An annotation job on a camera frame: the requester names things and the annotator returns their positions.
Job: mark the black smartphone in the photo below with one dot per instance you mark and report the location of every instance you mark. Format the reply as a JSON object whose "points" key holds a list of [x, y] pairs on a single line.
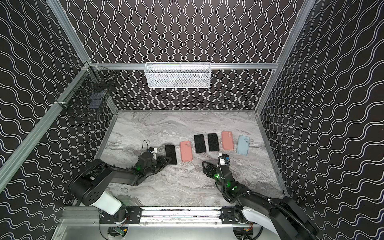
{"points": [[213, 142]]}

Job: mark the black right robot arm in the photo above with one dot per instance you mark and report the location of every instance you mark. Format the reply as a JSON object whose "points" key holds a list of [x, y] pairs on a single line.
{"points": [[282, 216]]}

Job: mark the white wire basket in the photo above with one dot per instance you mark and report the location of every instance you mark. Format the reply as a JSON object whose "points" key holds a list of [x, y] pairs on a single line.
{"points": [[188, 75]]}

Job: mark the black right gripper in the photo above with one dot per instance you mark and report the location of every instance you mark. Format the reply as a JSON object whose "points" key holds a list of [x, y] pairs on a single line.
{"points": [[210, 168]]}

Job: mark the black phone pink case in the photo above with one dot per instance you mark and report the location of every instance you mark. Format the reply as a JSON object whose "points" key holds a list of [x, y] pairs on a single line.
{"points": [[171, 154]]}

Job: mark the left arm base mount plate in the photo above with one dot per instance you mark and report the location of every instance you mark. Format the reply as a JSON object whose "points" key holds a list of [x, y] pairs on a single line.
{"points": [[130, 215]]}

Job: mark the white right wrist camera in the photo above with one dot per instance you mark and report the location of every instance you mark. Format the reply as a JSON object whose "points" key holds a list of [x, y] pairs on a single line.
{"points": [[223, 160]]}

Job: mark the aluminium front rail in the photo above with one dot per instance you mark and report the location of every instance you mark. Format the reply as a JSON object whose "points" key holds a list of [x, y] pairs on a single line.
{"points": [[166, 217]]}

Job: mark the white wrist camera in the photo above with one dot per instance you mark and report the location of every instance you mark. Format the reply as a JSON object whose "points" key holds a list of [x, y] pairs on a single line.
{"points": [[223, 160], [153, 151]]}

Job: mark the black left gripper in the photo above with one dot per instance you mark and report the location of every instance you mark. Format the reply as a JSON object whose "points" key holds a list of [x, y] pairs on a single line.
{"points": [[160, 161]]}

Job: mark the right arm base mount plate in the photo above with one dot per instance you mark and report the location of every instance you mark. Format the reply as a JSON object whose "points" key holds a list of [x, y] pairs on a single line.
{"points": [[232, 216]]}

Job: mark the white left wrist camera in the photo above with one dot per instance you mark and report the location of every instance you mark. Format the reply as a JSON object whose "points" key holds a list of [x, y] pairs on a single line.
{"points": [[153, 151]]}

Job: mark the black wire basket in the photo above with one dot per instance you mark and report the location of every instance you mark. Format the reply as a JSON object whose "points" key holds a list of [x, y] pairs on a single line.
{"points": [[89, 98]]}

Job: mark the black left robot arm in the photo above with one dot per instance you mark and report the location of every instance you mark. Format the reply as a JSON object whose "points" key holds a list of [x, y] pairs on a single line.
{"points": [[89, 186]]}

